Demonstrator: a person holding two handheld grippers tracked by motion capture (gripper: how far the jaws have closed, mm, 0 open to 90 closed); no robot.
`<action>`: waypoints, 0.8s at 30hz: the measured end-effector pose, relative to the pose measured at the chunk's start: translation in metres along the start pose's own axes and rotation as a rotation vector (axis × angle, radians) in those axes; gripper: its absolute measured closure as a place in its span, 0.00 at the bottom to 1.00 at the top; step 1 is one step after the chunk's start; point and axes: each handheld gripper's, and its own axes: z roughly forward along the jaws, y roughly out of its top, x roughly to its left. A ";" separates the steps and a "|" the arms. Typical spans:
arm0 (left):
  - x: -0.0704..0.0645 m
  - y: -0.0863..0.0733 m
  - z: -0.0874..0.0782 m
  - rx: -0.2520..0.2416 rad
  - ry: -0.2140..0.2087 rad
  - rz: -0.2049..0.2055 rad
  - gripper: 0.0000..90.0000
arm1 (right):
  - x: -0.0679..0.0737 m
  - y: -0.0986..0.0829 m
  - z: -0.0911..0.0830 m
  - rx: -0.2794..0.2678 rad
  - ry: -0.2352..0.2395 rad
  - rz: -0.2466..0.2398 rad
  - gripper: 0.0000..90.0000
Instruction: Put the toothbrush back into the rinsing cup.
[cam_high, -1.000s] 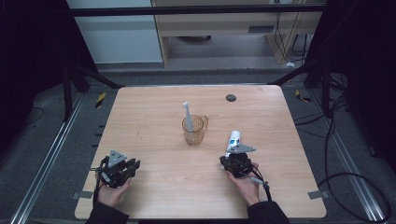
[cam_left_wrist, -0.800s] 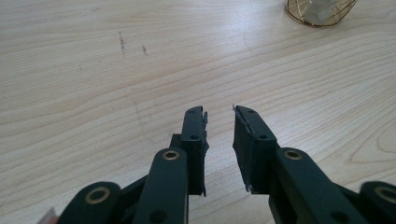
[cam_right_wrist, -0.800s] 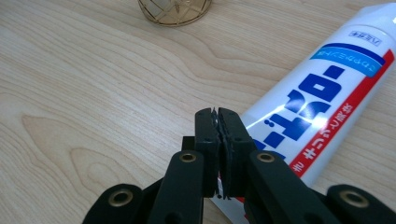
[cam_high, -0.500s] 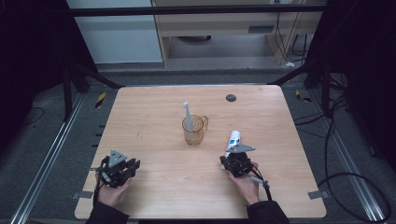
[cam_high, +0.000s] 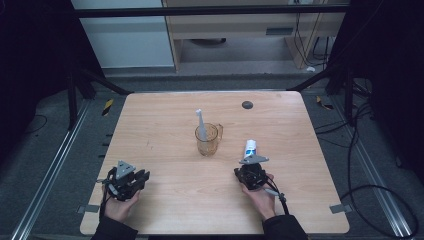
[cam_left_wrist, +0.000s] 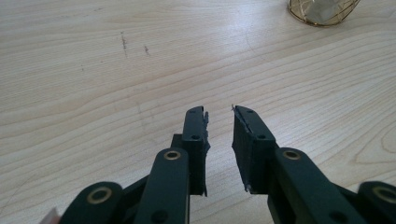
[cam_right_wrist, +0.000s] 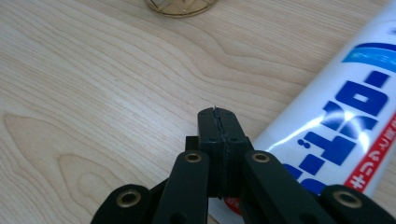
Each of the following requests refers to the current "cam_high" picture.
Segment dark curtain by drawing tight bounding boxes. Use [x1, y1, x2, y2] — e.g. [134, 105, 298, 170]
[328, 0, 424, 183]
[0, 0, 104, 168]

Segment white toothpaste tube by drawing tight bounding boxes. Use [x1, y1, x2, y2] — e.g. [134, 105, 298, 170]
[243, 139, 259, 160]

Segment black hanging cables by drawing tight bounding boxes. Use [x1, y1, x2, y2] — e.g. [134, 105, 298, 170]
[292, 12, 331, 68]

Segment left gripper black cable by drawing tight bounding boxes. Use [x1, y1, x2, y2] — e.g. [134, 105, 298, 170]
[96, 178, 114, 222]

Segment black looped floor cable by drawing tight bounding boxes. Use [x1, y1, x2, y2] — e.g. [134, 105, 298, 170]
[339, 126, 420, 240]

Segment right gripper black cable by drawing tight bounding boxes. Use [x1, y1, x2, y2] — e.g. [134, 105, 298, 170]
[263, 178, 291, 216]

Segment black metal stand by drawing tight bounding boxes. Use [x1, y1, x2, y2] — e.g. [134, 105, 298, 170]
[65, 66, 133, 132]
[287, 63, 356, 123]

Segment yellow black tape strip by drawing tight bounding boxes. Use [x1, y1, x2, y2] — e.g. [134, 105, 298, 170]
[101, 98, 115, 117]
[315, 95, 334, 111]

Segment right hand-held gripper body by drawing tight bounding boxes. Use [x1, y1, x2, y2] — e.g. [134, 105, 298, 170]
[233, 153, 270, 191]

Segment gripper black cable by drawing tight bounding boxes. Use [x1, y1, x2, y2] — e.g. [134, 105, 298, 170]
[263, 178, 291, 216]
[96, 178, 114, 222]

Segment white toothbrush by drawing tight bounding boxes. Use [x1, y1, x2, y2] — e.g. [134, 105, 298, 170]
[195, 108, 209, 143]

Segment grey tape piece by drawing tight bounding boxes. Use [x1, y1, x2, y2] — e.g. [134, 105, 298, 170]
[76, 204, 101, 215]
[329, 203, 353, 215]

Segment black horizontal bar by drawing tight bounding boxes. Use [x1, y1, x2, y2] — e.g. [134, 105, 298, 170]
[71, 4, 351, 19]

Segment aluminium floor rail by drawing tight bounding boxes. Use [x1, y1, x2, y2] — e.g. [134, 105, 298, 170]
[328, 94, 416, 239]
[9, 99, 92, 240]

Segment person's right hand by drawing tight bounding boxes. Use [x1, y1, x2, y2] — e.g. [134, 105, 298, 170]
[241, 173, 278, 222]

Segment black floor cables bundle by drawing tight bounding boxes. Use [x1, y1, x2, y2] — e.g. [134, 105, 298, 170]
[314, 101, 373, 149]

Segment person's left hand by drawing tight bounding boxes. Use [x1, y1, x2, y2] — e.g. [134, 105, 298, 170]
[103, 186, 141, 224]

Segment amber glass cup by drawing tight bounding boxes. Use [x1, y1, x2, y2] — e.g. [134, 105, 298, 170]
[194, 122, 224, 157]

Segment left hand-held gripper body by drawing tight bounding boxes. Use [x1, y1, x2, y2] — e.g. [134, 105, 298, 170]
[105, 160, 144, 202]

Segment white cabinet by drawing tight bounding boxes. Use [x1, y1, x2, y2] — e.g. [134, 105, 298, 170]
[70, 0, 175, 69]

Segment light wooden desk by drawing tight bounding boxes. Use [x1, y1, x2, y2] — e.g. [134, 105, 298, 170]
[162, 0, 348, 73]

